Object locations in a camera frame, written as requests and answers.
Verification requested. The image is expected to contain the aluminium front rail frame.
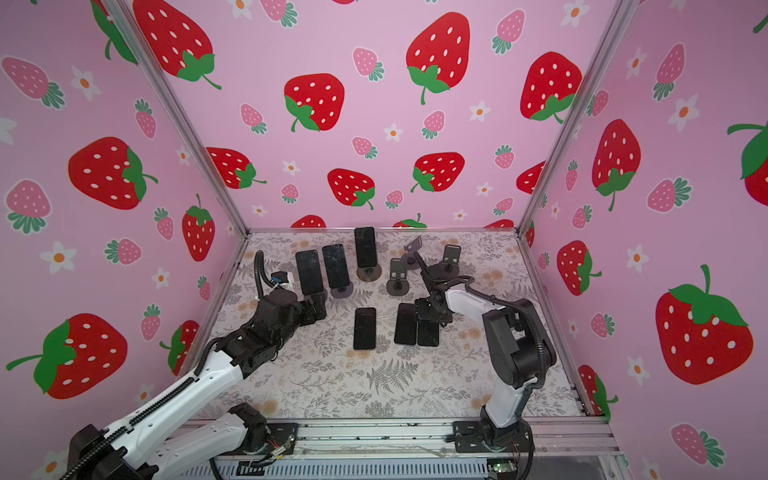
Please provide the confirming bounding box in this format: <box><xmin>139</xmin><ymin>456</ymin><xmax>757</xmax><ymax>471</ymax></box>
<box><xmin>267</xmin><ymin>416</ymin><xmax>621</xmax><ymax>465</ymax></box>

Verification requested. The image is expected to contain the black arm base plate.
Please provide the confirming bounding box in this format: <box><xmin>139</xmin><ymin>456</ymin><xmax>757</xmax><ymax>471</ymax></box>
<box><xmin>445</xmin><ymin>418</ymin><xmax>535</xmax><ymax>453</ymax></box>

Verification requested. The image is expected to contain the grey folding stand rear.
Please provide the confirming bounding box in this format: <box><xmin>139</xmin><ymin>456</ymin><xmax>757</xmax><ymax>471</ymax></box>
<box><xmin>402</xmin><ymin>236</ymin><xmax>423</xmax><ymax>270</ymax></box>

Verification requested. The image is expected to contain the pink-edged black phone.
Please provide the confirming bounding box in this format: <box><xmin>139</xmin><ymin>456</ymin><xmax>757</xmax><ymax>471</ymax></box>
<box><xmin>353</xmin><ymin>307</ymin><xmax>377</xmax><ymax>351</ymax></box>

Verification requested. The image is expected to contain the aluminium left corner post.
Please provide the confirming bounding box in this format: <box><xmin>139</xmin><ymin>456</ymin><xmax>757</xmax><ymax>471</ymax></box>
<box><xmin>104</xmin><ymin>0</ymin><xmax>249</xmax><ymax>238</ymax></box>

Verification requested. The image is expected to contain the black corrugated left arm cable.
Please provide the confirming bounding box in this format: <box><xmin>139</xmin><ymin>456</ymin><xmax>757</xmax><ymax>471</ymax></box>
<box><xmin>59</xmin><ymin>249</ymin><xmax>289</xmax><ymax>480</ymax></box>

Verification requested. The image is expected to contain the aluminium corner post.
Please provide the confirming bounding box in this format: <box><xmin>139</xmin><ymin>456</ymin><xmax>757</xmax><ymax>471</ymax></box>
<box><xmin>104</xmin><ymin>0</ymin><xmax>249</xmax><ymax>238</ymax></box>
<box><xmin>517</xmin><ymin>0</ymin><xmax>640</xmax><ymax>240</ymax></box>

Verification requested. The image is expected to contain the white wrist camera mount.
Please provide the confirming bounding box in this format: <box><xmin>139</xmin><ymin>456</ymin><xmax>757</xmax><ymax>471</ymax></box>
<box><xmin>270</xmin><ymin>271</ymin><xmax>295</xmax><ymax>292</ymax></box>

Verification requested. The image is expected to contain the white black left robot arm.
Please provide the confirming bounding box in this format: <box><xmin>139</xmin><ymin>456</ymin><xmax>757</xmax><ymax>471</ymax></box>
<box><xmin>63</xmin><ymin>288</ymin><xmax>327</xmax><ymax>479</ymax></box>

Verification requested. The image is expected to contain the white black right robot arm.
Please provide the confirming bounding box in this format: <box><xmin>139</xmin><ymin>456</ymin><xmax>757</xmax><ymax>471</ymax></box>
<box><xmin>413</xmin><ymin>253</ymin><xmax>557</xmax><ymax>451</ymax></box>

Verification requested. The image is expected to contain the tall black phone on wood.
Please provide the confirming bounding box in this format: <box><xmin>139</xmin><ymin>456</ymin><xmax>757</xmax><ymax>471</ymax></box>
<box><xmin>354</xmin><ymin>227</ymin><xmax>378</xmax><ymax>269</ymax></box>

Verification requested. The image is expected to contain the silver-edged black phone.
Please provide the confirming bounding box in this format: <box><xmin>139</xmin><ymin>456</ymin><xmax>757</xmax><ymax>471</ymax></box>
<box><xmin>417</xmin><ymin>320</ymin><xmax>440</xmax><ymax>347</ymax></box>

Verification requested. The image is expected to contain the large black phone leftmost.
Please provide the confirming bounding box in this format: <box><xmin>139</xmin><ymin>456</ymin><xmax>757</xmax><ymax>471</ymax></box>
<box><xmin>295</xmin><ymin>250</ymin><xmax>325</xmax><ymax>296</ymax></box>

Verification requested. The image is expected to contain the white slotted cable duct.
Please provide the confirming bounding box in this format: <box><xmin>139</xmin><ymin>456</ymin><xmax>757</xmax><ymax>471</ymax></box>
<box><xmin>216</xmin><ymin>458</ymin><xmax>503</xmax><ymax>479</ymax></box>

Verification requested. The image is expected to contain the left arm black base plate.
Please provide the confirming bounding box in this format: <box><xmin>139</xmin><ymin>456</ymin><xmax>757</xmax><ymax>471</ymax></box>
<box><xmin>232</xmin><ymin>422</ymin><xmax>299</xmax><ymax>460</ymax></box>

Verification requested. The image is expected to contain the dark grey round stand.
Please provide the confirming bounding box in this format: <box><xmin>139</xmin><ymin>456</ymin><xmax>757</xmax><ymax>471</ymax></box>
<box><xmin>437</xmin><ymin>244</ymin><xmax>462</xmax><ymax>278</ymax></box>

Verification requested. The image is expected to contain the aluminium right corner post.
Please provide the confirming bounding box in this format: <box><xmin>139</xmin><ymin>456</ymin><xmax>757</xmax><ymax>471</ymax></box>
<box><xmin>517</xmin><ymin>0</ymin><xmax>640</xmax><ymax>240</ymax></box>

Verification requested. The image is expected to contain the blue-edged black phone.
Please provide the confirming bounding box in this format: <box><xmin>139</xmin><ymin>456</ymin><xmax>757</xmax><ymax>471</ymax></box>
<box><xmin>394</xmin><ymin>303</ymin><xmax>417</xmax><ymax>346</ymax></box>

